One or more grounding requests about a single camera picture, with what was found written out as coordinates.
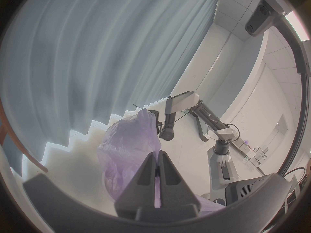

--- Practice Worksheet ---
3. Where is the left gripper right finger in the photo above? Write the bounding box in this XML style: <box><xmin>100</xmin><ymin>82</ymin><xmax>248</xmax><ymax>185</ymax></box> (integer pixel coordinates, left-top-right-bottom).
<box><xmin>159</xmin><ymin>151</ymin><xmax>202</xmax><ymax>218</ymax></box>

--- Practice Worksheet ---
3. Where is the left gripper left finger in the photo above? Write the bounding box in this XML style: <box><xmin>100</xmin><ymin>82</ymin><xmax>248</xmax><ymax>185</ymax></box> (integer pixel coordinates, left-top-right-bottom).
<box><xmin>114</xmin><ymin>151</ymin><xmax>157</xmax><ymax>220</ymax></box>

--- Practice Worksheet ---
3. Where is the purple plastic bag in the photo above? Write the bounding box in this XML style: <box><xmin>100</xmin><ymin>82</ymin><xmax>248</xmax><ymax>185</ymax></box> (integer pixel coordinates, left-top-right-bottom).
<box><xmin>97</xmin><ymin>108</ymin><xmax>226</xmax><ymax>212</ymax></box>

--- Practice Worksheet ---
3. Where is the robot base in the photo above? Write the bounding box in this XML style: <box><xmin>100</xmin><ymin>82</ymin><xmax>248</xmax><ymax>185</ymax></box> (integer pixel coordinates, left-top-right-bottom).
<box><xmin>207</xmin><ymin>147</ymin><xmax>277</xmax><ymax>207</ymax></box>

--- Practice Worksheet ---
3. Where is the pale blue curtain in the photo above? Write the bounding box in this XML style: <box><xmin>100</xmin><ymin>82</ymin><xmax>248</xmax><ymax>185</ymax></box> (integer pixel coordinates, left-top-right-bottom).
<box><xmin>0</xmin><ymin>0</ymin><xmax>220</xmax><ymax>179</ymax></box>

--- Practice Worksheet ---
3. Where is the cream cushioned wooden chair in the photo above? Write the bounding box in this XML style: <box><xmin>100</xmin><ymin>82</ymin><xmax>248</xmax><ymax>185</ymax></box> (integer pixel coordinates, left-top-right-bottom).
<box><xmin>0</xmin><ymin>99</ymin><xmax>48</xmax><ymax>174</ymax></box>

